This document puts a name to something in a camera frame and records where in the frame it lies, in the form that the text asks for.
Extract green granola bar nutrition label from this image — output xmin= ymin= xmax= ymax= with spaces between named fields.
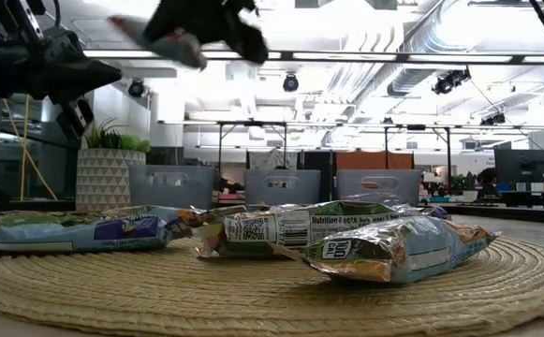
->
xmin=195 ymin=199 xmax=425 ymax=259

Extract dark office desk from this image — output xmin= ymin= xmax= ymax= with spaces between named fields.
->
xmin=498 ymin=189 xmax=544 ymax=211

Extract black ceiling spotlight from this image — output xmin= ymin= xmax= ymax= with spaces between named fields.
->
xmin=126 ymin=78 xmax=147 ymax=99
xmin=282 ymin=72 xmax=301 ymax=94

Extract black background rig frame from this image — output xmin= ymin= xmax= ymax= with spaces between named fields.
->
xmin=382 ymin=123 xmax=454 ymax=170
xmin=215 ymin=120 xmax=289 ymax=170

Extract silver ventilation duct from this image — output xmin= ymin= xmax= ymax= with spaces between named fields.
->
xmin=386 ymin=0 xmax=477 ymax=98

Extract black computer monitor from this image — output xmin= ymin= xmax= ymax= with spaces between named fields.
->
xmin=493 ymin=148 xmax=544 ymax=185

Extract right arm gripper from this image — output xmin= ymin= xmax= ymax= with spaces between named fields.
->
xmin=141 ymin=0 xmax=271 ymax=66

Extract light blue orange granola bar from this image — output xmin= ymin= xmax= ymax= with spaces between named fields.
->
xmin=271 ymin=214 xmax=502 ymax=286

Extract succulent in triangle-pattern pot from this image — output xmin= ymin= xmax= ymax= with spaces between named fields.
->
xmin=75 ymin=116 xmax=153 ymax=212

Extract black ceiling track lights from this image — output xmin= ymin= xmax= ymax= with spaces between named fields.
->
xmin=430 ymin=67 xmax=473 ymax=96
xmin=479 ymin=111 xmax=507 ymax=126

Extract grey translucent plastic bin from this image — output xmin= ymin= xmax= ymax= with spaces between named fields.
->
xmin=128 ymin=164 xmax=216 ymax=210
xmin=335 ymin=168 xmax=422 ymax=208
xmin=243 ymin=168 xmax=322 ymax=207

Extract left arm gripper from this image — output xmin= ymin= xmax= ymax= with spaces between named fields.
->
xmin=0 ymin=0 xmax=125 ymax=142

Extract round woven straw placemat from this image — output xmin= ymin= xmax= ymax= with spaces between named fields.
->
xmin=0 ymin=233 xmax=544 ymax=337

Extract orange partition panel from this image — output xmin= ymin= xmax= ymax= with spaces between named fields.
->
xmin=335 ymin=150 xmax=415 ymax=171

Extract person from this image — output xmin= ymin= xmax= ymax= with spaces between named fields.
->
xmin=476 ymin=167 xmax=499 ymax=198

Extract small plant in white pot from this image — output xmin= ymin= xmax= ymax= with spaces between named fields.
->
xmin=448 ymin=170 xmax=479 ymax=203

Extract yellow cord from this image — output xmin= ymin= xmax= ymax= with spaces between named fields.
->
xmin=1 ymin=95 xmax=59 ymax=202

